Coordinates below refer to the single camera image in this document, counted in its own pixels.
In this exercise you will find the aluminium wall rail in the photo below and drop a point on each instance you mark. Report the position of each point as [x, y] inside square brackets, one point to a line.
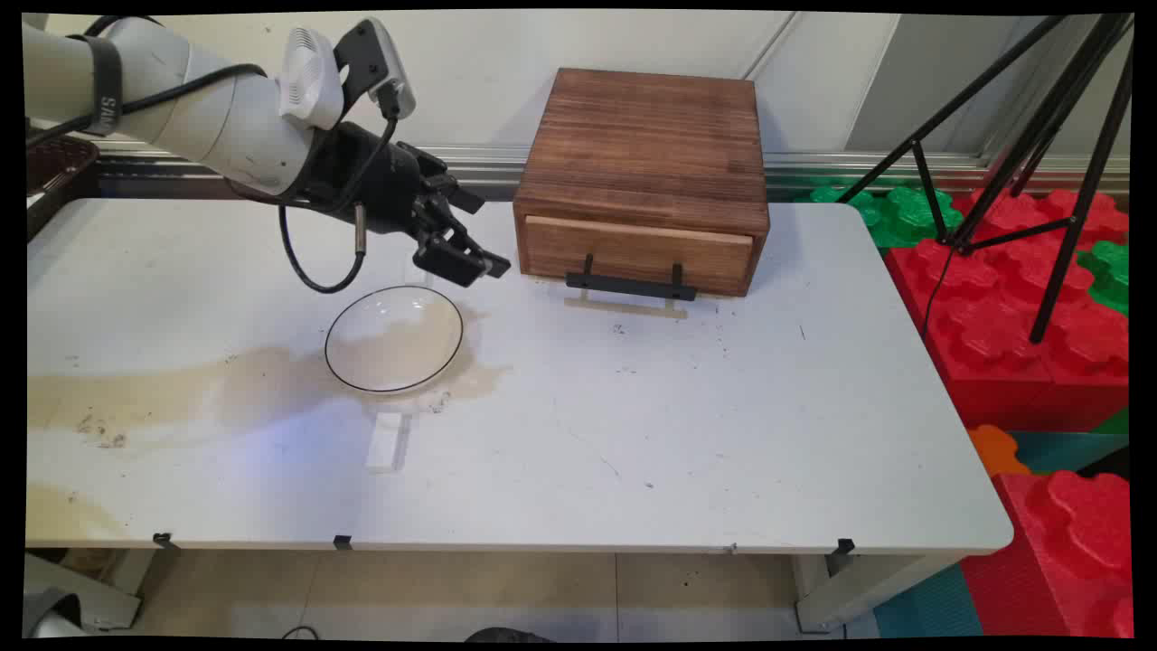
[488, 167]

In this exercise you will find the green foam block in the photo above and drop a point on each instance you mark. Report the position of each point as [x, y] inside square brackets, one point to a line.
[904, 212]
[1110, 271]

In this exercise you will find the orange foam piece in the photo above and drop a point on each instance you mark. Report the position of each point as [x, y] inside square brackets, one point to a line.
[994, 450]

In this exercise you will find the white table leg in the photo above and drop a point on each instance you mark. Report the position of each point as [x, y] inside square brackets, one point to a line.
[859, 588]

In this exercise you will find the brown wooden cabinet box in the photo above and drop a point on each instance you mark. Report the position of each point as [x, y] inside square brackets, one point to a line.
[642, 136]

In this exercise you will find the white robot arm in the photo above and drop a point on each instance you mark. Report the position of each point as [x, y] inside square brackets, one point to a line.
[208, 117]

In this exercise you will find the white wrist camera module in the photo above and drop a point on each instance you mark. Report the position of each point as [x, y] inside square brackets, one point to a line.
[312, 77]

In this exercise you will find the teal foam mat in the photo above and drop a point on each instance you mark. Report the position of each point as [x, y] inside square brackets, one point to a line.
[1067, 450]
[931, 606]

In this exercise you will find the black tripod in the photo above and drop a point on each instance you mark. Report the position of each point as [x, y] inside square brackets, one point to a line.
[1053, 107]

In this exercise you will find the clear glass plate black rim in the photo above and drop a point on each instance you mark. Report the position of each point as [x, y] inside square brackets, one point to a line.
[393, 339]

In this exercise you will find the large red foam block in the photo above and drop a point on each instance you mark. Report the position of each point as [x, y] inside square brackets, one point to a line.
[1076, 542]
[994, 307]

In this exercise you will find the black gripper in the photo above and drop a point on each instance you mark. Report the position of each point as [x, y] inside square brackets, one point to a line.
[380, 185]

